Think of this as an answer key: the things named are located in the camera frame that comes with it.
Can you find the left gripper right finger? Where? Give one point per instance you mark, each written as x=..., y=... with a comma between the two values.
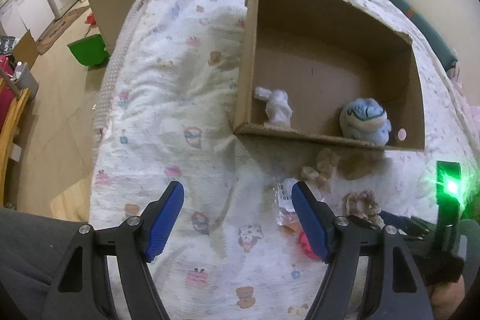
x=393, y=288

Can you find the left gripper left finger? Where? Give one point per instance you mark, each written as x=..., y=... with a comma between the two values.
x=81, y=288

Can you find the beige scrunchie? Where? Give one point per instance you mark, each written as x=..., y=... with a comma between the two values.
x=364, y=206

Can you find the pink rubber toy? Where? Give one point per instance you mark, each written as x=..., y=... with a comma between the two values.
x=306, y=247

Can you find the tan stocking cloth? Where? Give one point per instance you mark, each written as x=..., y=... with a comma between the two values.
x=323, y=172

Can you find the clear plastic packet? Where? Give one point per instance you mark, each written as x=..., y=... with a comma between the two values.
x=286, y=215

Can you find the right hand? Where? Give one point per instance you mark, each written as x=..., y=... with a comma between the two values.
x=446, y=297

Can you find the blue shark plush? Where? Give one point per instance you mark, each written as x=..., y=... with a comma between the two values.
x=364, y=119

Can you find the white printed bed quilt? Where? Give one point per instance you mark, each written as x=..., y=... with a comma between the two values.
x=171, y=90

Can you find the yellow wooden chair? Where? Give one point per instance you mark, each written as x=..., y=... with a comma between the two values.
x=8, y=130

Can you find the white knotted sock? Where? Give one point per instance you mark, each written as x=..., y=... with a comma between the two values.
x=277, y=107

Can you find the red bag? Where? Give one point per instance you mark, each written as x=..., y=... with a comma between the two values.
x=6, y=95

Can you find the cardboard box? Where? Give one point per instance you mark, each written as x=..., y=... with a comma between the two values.
x=325, y=54

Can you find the green bin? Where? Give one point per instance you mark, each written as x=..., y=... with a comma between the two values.
x=89, y=51

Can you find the white kitchen cabinet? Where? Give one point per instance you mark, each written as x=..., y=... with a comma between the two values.
x=21, y=16

